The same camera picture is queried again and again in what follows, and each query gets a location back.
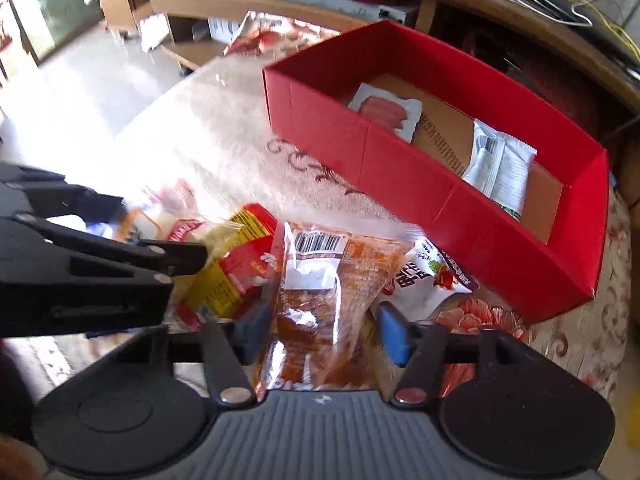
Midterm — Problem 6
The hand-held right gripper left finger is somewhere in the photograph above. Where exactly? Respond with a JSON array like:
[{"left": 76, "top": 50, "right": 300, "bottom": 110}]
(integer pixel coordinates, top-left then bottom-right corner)
[{"left": 150, "top": 304, "right": 276, "bottom": 408}]

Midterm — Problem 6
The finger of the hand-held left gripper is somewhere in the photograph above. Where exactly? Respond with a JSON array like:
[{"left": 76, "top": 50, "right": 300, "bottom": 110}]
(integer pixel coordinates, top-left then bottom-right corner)
[
  {"left": 0, "top": 162, "right": 127, "bottom": 226},
  {"left": 0, "top": 214, "right": 209, "bottom": 281}
]

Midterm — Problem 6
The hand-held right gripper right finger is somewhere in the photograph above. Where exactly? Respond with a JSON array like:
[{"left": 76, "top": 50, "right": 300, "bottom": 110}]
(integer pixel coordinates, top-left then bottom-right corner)
[{"left": 376, "top": 301, "right": 507, "bottom": 409}]

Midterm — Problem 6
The pale bread packet red label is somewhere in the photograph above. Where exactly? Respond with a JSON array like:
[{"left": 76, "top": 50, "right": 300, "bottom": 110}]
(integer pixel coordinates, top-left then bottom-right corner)
[{"left": 114, "top": 179, "right": 242, "bottom": 247}]

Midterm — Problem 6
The red and yellow gummy packet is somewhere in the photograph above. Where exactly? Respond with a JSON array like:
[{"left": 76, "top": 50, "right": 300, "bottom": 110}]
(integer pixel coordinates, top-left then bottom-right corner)
[{"left": 176, "top": 203, "right": 281, "bottom": 327}]

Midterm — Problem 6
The orange transparent snack packet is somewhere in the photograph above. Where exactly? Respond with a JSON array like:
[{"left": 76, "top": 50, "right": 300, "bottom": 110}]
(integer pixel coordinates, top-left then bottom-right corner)
[{"left": 252, "top": 219, "right": 426, "bottom": 402}]

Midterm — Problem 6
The red cardboard box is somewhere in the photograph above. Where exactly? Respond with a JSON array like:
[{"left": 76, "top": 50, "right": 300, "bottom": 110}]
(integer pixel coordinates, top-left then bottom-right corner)
[{"left": 262, "top": 20, "right": 611, "bottom": 324}]

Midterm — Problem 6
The white packet red black print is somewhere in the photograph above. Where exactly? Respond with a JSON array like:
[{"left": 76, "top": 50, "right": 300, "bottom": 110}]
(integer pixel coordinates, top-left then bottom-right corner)
[{"left": 377, "top": 237, "right": 474, "bottom": 322}]

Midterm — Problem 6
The white and green snack packet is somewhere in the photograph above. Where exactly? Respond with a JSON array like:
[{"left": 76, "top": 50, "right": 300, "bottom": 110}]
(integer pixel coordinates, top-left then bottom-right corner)
[{"left": 460, "top": 118, "right": 539, "bottom": 224}]

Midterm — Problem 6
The glass door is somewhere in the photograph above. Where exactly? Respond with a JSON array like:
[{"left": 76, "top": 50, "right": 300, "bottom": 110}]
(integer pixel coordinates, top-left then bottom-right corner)
[{"left": 6, "top": 0, "right": 107, "bottom": 67}]

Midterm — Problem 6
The brown cardboard insert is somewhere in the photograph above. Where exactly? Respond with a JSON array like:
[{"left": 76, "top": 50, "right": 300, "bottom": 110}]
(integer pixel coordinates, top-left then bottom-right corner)
[{"left": 369, "top": 74, "right": 565, "bottom": 245}]

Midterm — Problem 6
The white packet red picture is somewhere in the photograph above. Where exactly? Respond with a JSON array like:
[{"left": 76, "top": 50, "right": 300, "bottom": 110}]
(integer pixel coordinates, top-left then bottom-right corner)
[{"left": 347, "top": 81, "right": 425, "bottom": 144}]

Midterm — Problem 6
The silver av receiver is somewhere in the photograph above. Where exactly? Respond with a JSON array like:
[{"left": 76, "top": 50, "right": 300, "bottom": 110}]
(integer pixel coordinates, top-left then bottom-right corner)
[{"left": 169, "top": 0, "right": 420, "bottom": 25}]

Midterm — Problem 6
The black router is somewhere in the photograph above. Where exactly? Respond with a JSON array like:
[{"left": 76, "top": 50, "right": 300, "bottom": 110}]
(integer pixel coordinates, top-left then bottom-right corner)
[{"left": 510, "top": 0, "right": 591, "bottom": 23}]

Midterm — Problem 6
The yellow cable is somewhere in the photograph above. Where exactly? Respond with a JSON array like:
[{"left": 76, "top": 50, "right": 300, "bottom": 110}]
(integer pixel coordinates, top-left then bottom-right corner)
[{"left": 571, "top": 0, "right": 640, "bottom": 67}]

